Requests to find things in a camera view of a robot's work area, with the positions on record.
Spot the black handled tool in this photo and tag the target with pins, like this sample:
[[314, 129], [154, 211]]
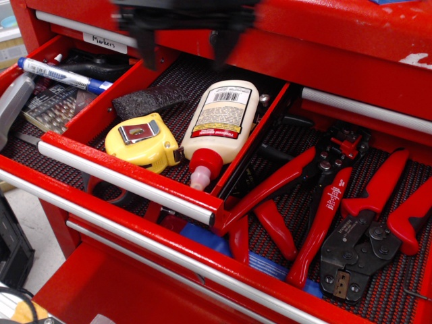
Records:
[[105, 67]]

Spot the yellow tape measure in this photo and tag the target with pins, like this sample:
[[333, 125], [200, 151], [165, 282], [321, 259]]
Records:
[[144, 141]]

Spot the red small upper drawer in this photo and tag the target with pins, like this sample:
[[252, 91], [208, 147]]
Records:
[[171, 188]]

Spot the black plastic crate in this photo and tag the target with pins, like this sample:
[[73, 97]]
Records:
[[17, 255]]

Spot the red handled wire stripper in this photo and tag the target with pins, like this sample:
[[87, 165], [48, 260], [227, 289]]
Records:
[[322, 172]]

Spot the white glue bottle red cap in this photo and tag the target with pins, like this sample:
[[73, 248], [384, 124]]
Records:
[[219, 128]]

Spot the red handled pliers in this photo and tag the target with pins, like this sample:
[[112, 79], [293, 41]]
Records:
[[273, 222]]

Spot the black red handled scissors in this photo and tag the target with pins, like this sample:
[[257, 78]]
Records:
[[106, 191]]

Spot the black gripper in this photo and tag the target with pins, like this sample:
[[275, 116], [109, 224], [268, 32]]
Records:
[[229, 18]]

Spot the drill bit set case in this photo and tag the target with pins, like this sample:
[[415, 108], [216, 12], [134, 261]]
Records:
[[53, 108]]

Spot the red capped small marker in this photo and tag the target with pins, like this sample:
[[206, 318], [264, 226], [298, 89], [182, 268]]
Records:
[[56, 60]]

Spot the red tool chest cabinet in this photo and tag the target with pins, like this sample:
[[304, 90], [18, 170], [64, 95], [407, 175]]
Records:
[[303, 33]]

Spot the blue white marker pen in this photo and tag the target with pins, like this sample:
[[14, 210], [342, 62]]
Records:
[[57, 74]]

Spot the black sanding block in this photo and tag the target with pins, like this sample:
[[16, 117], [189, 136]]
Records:
[[147, 101]]

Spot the blue paper package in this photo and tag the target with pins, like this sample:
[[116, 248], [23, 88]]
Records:
[[254, 260]]

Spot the red handled crimping tool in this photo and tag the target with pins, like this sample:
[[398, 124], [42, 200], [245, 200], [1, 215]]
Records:
[[360, 246]]

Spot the white markers label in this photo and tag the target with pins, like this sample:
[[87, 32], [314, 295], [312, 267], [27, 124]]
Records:
[[105, 43]]

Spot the red wide lower drawer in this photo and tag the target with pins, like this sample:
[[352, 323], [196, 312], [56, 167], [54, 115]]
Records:
[[145, 247]]

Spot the grey silver tool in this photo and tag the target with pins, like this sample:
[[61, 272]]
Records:
[[13, 100]]

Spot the silver round key lock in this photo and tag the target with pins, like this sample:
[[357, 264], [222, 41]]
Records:
[[214, 39]]

